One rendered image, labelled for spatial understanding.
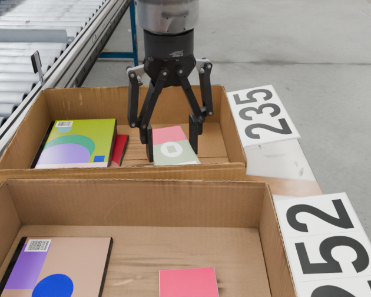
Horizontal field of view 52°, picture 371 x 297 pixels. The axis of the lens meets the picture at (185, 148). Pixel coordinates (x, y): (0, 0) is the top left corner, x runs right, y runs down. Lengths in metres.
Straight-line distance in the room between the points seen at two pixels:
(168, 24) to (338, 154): 1.78
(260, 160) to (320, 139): 1.56
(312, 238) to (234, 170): 0.17
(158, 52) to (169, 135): 0.21
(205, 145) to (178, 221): 0.23
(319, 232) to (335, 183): 1.53
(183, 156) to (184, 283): 0.24
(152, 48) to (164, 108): 0.29
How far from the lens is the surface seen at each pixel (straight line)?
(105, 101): 0.83
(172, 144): 0.70
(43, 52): 1.38
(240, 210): 0.58
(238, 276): 0.55
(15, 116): 0.99
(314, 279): 0.44
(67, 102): 0.85
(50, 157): 0.72
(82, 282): 0.54
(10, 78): 1.22
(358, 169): 2.15
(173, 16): 0.54
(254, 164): 0.75
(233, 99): 0.75
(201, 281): 0.52
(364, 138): 2.42
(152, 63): 0.59
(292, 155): 0.79
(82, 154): 0.71
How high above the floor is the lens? 1.19
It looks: 35 degrees down
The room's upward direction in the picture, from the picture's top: straight up
